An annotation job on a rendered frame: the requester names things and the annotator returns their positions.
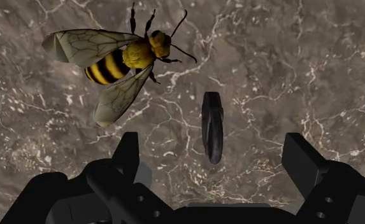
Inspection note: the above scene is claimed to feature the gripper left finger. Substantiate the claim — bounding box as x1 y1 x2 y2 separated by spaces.
0 131 175 224

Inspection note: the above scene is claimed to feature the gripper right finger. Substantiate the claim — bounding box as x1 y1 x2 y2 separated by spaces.
281 132 365 224

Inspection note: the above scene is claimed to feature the black oblong object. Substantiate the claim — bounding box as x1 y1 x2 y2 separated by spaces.
201 91 225 165

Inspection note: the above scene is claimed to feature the yellow and black bee figure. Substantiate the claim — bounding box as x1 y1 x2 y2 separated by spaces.
41 2 198 128

